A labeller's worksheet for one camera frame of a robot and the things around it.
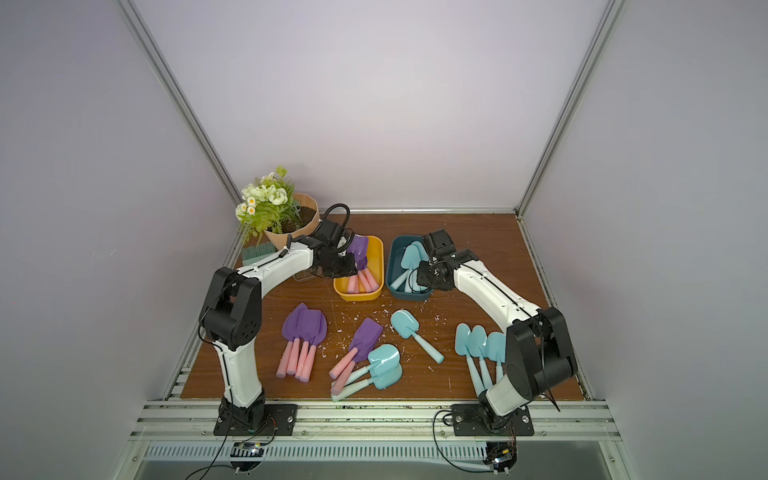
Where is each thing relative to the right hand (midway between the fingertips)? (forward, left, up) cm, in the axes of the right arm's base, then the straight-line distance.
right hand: (428, 266), depth 88 cm
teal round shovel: (+2, +7, -10) cm, 13 cm away
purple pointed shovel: (+1, +20, -10) cm, 22 cm away
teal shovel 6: (-19, -14, -13) cm, 27 cm away
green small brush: (+12, +64, -11) cm, 66 cm away
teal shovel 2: (-24, +13, -11) cm, 29 cm away
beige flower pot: (+20, +42, -1) cm, 47 cm away
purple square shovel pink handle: (+1, +19, -10) cm, 21 cm away
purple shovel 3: (-23, +33, -11) cm, 42 cm away
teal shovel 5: (-19, -10, -13) cm, 25 cm away
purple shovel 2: (-15, +41, -10) cm, 44 cm away
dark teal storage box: (+13, +11, -9) cm, 19 cm away
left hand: (+3, +22, -6) cm, 22 cm away
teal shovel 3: (-30, +13, -13) cm, 35 cm away
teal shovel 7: (-20, -20, -13) cm, 31 cm away
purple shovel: (-26, +40, -10) cm, 49 cm away
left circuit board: (-45, +45, -14) cm, 66 cm away
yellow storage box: (+8, +18, -12) cm, 22 cm away
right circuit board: (-44, -17, -14) cm, 49 cm away
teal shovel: (+10, +6, -11) cm, 16 cm away
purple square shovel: (-3, +23, -7) cm, 24 cm away
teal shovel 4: (-13, +6, -13) cm, 20 cm away
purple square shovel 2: (+10, +23, -4) cm, 25 cm away
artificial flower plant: (+9, +46, +17) cm, 50 cm away
